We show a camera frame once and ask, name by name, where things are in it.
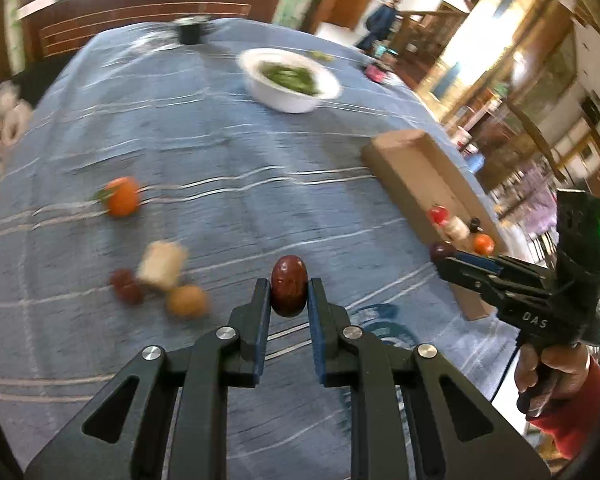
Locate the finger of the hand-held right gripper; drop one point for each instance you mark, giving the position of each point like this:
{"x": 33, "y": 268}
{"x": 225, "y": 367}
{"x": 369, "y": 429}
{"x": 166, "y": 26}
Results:
{"x": 472, "y": 260}
{"x": 465, "y": 277}

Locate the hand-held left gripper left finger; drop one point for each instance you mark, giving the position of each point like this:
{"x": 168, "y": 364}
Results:
{"x": 262, "y": 320}

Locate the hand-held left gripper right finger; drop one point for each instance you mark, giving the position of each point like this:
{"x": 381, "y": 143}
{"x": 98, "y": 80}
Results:
{"x": 317, "y": 320}

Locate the smooth oval red date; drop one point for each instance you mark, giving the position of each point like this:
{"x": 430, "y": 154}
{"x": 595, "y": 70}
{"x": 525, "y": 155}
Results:
{"x": 290, "y": 285}

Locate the cardboard box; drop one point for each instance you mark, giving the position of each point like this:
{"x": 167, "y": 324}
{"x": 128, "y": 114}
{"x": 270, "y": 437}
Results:
{"x": 410, "y": 175}

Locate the person's right hand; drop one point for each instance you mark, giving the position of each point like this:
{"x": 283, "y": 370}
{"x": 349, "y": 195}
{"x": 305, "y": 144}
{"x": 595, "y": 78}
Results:
{"x": 565, "y": 367}

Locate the small leafless tangerine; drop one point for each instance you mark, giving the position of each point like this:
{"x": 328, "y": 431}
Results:
{"x": 483, "y": 244}

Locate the red tomato without calyx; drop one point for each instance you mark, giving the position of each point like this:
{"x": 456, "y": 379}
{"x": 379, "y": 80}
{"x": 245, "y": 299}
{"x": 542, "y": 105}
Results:
{"x": 437, "y": 215}

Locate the purple crystal cluster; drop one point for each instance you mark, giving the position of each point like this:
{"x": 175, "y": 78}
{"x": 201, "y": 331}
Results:
{"x": 530, "y": 202}

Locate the octagonal peeled sugarcane piece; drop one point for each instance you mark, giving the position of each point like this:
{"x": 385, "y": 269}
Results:
{"x": 162, "y": 265}

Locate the white bucket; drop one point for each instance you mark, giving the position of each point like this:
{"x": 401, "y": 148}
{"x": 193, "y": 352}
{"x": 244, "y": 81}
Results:
{"x": 464, "y": 137}

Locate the brown wooden stick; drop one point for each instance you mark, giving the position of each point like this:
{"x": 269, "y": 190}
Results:
{"x": 540, "y": 137}

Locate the wrinkly round red date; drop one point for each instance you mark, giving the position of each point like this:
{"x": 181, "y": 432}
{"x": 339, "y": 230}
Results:
{"x": 126, "y": 285}

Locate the tangerine with green leaf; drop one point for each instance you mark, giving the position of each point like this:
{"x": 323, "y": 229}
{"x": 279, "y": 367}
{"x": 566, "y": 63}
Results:
{"x": 122, "y": 197}

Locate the blue plaid tablecloth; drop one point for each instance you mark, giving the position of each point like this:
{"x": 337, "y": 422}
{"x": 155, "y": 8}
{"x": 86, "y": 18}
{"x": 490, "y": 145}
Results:
{"x": 205, "y": 135}

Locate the wooden display cabinet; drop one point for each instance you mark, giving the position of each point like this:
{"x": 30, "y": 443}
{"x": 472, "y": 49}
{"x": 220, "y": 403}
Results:
{"x": 520, "y": 70}

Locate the small pink box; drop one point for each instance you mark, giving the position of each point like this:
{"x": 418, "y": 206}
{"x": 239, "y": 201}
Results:
{"x": 377, "y": 72}

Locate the white bowl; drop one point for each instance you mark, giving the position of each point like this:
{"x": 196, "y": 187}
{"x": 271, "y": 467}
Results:
{"x": 285, "y": 97}

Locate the green leafy vegetables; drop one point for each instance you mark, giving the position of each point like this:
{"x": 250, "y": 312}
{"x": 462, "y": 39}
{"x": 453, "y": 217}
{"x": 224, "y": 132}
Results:
{"x": 290, "y": 77}

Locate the dark blue jacket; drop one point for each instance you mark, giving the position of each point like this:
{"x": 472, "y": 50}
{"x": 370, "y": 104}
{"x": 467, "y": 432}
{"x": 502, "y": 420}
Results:
{"x": 380, "y": 22}

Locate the black cup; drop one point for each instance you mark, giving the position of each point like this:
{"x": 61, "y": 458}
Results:
{"x": 190, "y": 31}

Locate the plastic bag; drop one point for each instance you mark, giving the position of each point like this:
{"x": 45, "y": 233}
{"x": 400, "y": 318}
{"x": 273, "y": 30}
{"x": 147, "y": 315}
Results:
{"x": 2, "y": 125}

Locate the wooden sideboard counter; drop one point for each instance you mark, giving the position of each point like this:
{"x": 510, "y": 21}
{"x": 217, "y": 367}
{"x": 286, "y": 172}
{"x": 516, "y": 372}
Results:
{"x": 145, "y": 10}

